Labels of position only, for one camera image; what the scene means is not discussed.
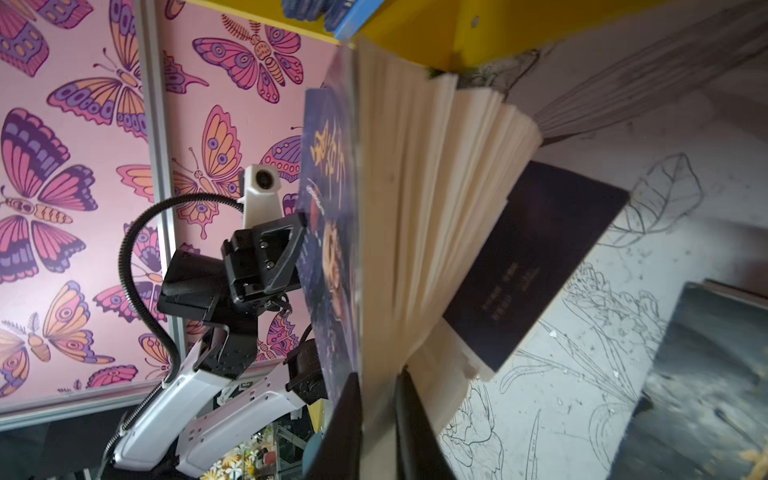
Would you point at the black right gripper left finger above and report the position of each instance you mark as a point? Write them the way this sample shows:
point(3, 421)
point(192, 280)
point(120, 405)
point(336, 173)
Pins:
point(339, 453)

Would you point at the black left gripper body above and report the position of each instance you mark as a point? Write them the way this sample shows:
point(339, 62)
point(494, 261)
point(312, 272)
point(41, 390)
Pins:
point(197, 287)

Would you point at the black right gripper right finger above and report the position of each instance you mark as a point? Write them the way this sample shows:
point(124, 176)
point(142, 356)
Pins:
point(418, 453)

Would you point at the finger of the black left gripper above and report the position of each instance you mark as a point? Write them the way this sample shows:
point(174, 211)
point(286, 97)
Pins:
point(263, 259)

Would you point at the black notebook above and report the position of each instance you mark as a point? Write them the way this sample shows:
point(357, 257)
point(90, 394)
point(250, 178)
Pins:
point(702, 412)

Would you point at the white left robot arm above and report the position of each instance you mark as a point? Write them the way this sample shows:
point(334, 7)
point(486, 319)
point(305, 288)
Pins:
point(171, 434)

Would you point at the yellow pink blue bookshelf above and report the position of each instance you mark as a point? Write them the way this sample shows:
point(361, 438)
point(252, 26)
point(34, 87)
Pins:
point(448, 35)

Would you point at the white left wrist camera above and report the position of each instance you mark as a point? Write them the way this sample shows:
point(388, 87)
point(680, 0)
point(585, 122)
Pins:
point(260, 185)

